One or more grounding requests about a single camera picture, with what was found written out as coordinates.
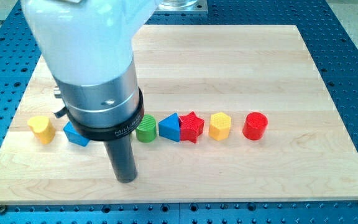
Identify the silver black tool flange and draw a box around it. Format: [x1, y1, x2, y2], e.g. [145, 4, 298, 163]
[53, 58, 144, 141]

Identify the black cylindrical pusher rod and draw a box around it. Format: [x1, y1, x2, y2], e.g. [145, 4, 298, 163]
[104, 135, 137, 183]

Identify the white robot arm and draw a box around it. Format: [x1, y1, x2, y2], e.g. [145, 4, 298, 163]
[21, 0, 158, 183]

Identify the blue triangle block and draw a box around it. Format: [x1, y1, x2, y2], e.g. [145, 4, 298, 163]
[158, 113, 180, 142]

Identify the green cylinder block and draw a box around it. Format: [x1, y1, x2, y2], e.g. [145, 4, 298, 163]
[135, 114, 157, 142]

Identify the blue cube block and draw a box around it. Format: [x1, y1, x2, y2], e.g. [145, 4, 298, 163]
[63, 122, 90, 147]

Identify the yellow heart block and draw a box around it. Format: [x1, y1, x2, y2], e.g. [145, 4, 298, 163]
[27, 116, 56, 144]

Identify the red star block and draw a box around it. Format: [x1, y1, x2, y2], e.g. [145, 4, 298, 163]
[178, 111, 204, 143]

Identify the yellow hexagon block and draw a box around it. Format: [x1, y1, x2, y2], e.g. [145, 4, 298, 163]
[208, 112, 231, 141]

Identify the wooden board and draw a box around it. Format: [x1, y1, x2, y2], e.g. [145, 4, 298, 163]
[0, 25, 358, 205]

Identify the red cylinder block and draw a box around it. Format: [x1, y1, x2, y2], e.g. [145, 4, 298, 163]
[242, 112, 269, 141]

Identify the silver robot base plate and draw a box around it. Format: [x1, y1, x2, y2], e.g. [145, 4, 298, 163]
[155, 0, 208, 14]

